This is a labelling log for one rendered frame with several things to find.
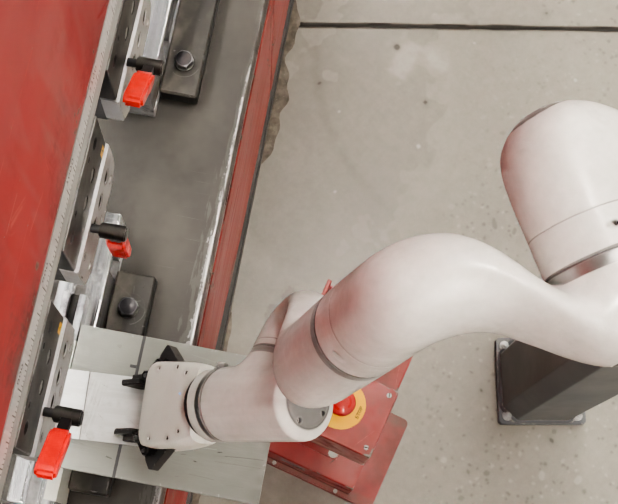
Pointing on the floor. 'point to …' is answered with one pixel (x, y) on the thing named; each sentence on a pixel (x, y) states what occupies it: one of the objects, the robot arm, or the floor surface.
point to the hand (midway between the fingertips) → (135, 408)
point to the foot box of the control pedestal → (343, 476)
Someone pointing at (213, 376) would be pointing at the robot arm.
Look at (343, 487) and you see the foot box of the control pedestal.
